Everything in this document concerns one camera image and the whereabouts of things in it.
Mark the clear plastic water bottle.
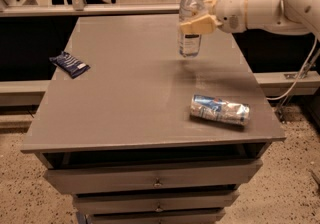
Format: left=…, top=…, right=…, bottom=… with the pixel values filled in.
left=178, top=0, right=206, bottom=58

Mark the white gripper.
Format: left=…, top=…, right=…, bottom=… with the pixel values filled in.
left=179, top=0, right=248, bottom=35

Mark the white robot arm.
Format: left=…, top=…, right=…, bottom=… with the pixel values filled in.
left=179, top=0, right=320, bottom=40

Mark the crushed redbull can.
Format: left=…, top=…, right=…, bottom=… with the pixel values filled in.
left=190, top=95, right=250, bottom=126

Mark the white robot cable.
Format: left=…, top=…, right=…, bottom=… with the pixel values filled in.
left=265, top=36, right=319, bottom=102

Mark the blue snack packet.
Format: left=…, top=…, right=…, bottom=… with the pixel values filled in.
left=49, top=51, right=90, bottom=79

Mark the grey drawer cabinet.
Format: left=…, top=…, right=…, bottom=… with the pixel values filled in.
left=22, top=15, right=284, bottom=224

